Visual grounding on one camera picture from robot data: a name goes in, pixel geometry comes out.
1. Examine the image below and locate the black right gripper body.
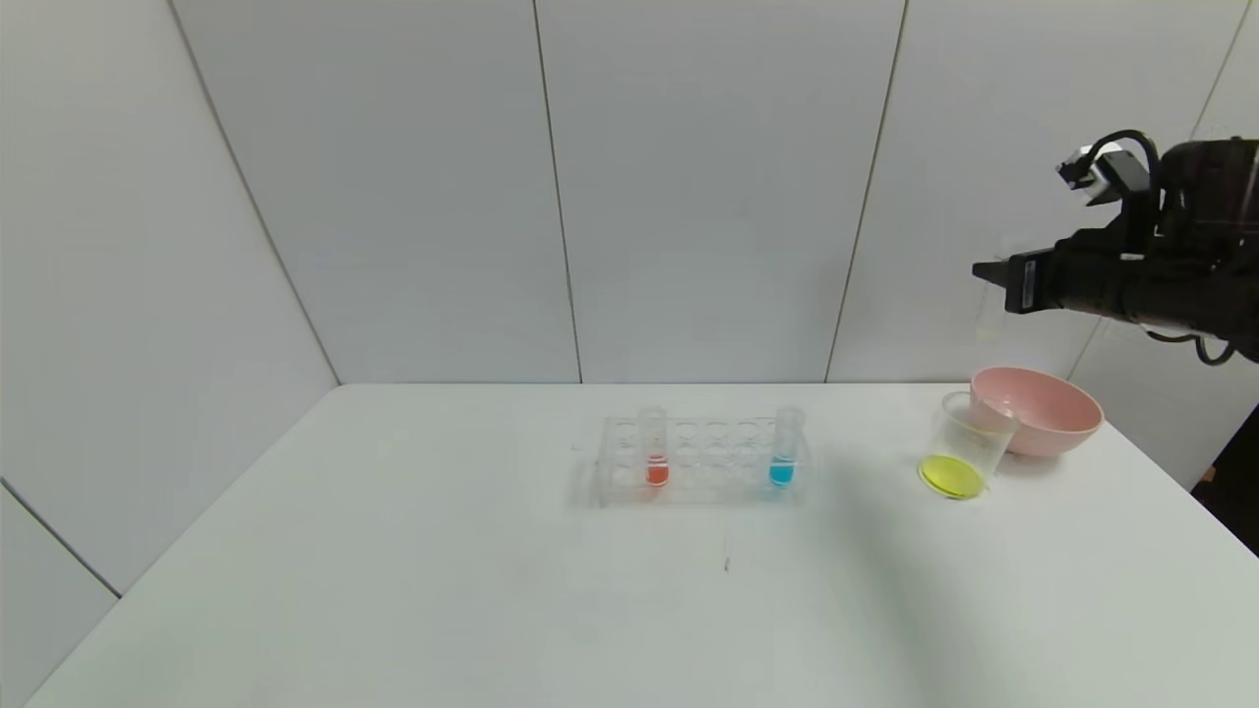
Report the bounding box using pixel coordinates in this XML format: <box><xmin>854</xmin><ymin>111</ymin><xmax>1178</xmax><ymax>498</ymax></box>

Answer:
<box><xmin>1004</xmin><ymin>229</ymin><xmax>1129</xmax><ymax>315</ymax></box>

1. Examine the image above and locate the test tube with blue pigment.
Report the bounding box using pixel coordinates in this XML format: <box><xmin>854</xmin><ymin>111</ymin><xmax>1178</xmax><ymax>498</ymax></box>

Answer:
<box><xmin>768</xmin><ymin>406</ymin><xmax>806</xmax><ymax>490</ymax></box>

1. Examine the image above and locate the clear plastic test tube rack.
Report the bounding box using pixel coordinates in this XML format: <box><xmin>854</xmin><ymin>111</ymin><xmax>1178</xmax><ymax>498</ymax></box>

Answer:
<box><xmin>594</xmin><ymin>414</ymin><xmax>813</xmax><ymax>508</ymax></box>

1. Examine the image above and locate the test tube with red pigment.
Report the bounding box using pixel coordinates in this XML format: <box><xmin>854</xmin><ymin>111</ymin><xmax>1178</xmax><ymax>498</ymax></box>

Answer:
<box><xmin>639</xmin><ymin>407</ymin><xmax>673</xmax><ymax>490</ymax></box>

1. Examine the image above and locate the pink bowl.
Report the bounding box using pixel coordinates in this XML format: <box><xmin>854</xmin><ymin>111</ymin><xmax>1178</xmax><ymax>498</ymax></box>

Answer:
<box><xmin>969</xmin><ymin>367</ymin><xmax>1105</xmax><ymax>460</ymax></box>

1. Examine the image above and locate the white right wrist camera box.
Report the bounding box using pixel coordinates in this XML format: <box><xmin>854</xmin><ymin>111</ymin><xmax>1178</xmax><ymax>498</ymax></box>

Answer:
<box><xmin>1055</xmin><ymin>145</ymin><xmax>1153</xmax><ymax>208</ymax></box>

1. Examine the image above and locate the black camera cable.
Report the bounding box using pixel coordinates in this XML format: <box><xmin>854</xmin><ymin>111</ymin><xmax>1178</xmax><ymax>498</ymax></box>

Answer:
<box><xmin>1080</xmin><ymin>129</ymin><xmax>1164</xmax><ymax>203</ymax></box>

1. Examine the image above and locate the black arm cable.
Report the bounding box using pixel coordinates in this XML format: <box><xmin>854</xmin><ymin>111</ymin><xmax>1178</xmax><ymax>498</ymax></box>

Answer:
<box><xmin>1144</xmin><ymin>327</ymin><xmax>1237</xmax><ymax>368</ymax></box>

